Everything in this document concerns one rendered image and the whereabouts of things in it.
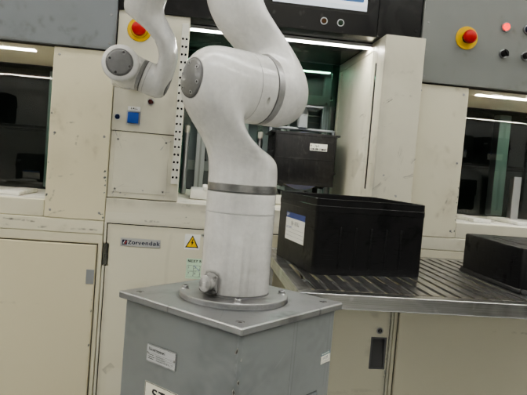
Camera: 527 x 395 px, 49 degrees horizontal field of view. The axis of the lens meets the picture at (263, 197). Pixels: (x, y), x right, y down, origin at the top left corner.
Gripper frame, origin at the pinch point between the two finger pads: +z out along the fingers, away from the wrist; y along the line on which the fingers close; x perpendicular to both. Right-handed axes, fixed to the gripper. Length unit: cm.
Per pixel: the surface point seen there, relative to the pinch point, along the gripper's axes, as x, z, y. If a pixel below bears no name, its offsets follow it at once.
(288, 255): -43, -24, 43
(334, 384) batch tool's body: -85, 3, 65
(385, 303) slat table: -45, -59, 57
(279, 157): -17, 28, 46
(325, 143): -11, 28, 62
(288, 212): -32, -22, 43
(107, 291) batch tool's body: -60, 2, -4
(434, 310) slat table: -46, -59, 67
